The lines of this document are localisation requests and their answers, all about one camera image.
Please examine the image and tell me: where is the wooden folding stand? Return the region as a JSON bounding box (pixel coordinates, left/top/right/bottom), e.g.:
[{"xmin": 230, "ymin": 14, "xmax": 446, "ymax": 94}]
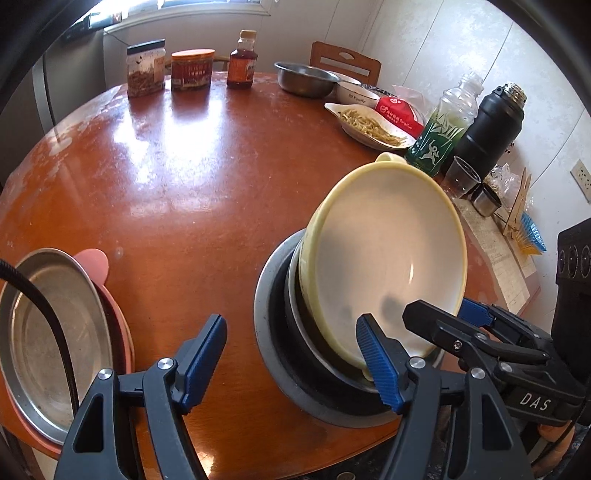
[{"xmin": 502, "ymin": 168, "xmax": 532, "ymax": 238}]

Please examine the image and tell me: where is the clear plastic cup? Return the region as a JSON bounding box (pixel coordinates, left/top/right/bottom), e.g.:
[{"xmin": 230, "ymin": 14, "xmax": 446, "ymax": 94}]
[{"xmin": 441, "ymin": 156, "xmax": 481, "ymax": 199}]

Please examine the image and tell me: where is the red lidded jar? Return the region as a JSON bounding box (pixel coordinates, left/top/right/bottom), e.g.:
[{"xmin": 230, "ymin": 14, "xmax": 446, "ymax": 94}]
[{"xmin": 170, "ymin": 49, "xmax": 215, "ymax": 91}]

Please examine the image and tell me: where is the steel pan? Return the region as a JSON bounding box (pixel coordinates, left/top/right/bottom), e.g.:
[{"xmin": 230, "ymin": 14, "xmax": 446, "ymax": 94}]
[{"xmin": 1, "ymin": 248, "xmax": 114, "ymax": 445}]

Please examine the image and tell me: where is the small steel bowl far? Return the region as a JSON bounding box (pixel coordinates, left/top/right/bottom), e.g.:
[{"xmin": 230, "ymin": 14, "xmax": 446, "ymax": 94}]
[{"xmin": 274, "ymin": 62, "xmax": 339, "ymax": 99}]

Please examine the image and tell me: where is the green drink bottle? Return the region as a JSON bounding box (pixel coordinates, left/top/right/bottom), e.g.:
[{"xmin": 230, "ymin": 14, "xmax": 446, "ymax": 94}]
[{"xmin": 405, "ymin": 72, "xmax": 483, "ymax": 177}]

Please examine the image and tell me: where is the wooden chair back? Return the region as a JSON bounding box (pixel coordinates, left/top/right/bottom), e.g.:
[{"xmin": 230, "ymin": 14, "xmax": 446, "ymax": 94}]
[{"xmin": 310, "ymin": 41, "xmax": 382, "ymax": 86}]

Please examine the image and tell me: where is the clear jar black lid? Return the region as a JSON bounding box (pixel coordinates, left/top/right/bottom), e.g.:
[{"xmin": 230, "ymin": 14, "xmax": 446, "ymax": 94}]
[{"xmin": 126, "ymin": 39, "xmax": 166, "ymax": 98}]

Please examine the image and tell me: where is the blue and yellow basket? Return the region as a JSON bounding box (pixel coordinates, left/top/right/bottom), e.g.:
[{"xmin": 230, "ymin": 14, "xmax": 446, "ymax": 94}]
[{"xmin": 513, "ymin": 212, "xmax": 547, "ymax": 255}]

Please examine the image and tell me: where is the pink bear plate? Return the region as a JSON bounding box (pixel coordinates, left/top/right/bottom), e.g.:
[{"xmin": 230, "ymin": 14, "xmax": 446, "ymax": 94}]
[{"xmin": 1, "ymin": 249, "xmax": 135, "ymax": 457}]

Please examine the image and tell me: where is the black cable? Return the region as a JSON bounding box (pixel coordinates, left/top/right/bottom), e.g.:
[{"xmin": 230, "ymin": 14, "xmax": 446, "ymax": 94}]
[{"xmin": 0, "ymin": 257, "xmax": 80, "ymax": 418}]

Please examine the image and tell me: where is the wall power socket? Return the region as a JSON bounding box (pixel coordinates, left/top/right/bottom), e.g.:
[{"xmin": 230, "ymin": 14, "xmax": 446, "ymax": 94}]
[{"xmin": 570, "ymin": 160, "xmax": 591, "ymax": 203}]

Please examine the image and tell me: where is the window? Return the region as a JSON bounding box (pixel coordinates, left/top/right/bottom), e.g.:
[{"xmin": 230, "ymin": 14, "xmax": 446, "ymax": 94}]
[{"xmin": 80, "ymin": 1, "xmax": 276, "ymax": 30}]

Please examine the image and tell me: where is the plastic bag of items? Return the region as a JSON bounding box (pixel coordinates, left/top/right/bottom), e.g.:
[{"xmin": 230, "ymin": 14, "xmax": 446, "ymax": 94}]
[{"xmin": 485, "ymin": 163, "xmax": 521, "ymax": 200}]

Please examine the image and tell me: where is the grey refrigerator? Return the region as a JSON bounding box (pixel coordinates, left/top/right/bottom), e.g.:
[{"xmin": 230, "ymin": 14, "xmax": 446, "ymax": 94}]
[{"xmin": 1, "ymin": 30, "xmax": 106, "ymax": 183}]

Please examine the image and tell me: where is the white ceramic bowl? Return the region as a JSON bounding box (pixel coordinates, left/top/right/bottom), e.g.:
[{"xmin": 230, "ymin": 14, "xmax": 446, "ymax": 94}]
[{"xmin": 335, "ymin": 82, "xmax": 380, "ymax": 109}]

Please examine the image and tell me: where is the brown sauce bottle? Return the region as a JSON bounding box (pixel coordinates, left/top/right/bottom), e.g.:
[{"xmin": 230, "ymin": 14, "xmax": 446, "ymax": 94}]
[{"xmin": 226, "ymin": 30, "xmax": 259, "ymax": 89}]

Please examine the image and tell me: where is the wide-rim steel bowl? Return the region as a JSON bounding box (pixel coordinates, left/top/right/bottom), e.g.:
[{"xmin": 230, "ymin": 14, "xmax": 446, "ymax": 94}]
[{"xmin": 253, "ymin": 230, "xmax": 397, "ymax": 428}]

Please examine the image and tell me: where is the white dish with food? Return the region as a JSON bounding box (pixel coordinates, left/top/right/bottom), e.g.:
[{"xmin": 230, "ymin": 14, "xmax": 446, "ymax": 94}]
[{"xmin": 324, "ymin": 102, "xmax": 415, "ymax": 152}]

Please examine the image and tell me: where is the red tissue pack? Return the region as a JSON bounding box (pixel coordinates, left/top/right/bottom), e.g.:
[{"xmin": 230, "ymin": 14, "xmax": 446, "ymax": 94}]
[{"xmin": 375, "ymin": 96, "xmax": 424, "ymax": 138}]

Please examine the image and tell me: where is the handwritten paper sheet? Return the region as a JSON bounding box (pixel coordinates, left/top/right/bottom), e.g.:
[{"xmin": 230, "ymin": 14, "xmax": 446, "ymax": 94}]
[{"xmin": 454, "ymin": 199, "xmax": 531, "ymax": 314}]

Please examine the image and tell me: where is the yellow handled bowl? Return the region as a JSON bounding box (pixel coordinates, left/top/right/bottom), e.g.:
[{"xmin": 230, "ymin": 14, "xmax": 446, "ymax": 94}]
[{"xmin": 298, "ymin": 153, "xmax": 468, "ymax": 370}]

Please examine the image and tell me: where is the black thermos flask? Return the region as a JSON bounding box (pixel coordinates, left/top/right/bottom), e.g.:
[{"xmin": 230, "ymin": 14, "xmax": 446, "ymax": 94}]
[{"xmin": 453, "ymin": 83, "xmax": 527, "ymax": 180}]

